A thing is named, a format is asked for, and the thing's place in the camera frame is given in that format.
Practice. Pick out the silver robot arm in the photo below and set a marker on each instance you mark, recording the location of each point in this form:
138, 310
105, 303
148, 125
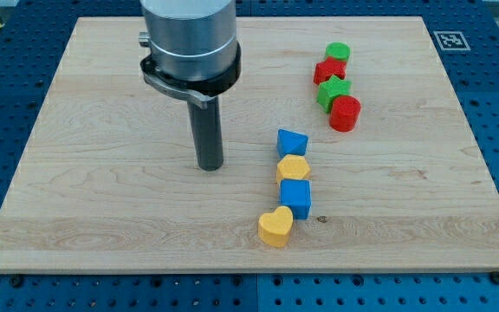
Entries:
191, 40

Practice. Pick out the green star block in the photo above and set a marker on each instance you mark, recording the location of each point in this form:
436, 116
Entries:
330, 89

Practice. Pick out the red star block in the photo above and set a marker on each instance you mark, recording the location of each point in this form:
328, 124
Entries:
324, 70

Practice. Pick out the blue triangle block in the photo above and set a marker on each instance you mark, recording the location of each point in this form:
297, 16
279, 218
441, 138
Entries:
289, 142

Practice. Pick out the yellow hexagon block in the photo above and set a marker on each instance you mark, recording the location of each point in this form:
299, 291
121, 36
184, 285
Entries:
292, 167

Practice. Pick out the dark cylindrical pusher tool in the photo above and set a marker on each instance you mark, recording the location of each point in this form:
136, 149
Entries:
207, 135

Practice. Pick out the blue cube block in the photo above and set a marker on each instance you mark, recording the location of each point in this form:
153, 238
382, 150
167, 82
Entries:
296, 195

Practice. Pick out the yellow heart block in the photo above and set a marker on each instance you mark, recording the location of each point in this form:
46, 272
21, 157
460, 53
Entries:
274, 228

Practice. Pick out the wooden board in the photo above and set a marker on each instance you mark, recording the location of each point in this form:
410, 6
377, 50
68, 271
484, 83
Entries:
108, 182

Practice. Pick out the red cylinder block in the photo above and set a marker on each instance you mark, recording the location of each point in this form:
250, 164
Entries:
344, 113

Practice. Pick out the green cylinder block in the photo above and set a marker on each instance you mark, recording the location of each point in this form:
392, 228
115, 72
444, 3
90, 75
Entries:
338, 50

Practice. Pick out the white fiducial marker tag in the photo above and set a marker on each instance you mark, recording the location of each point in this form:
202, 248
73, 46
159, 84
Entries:
451, 40

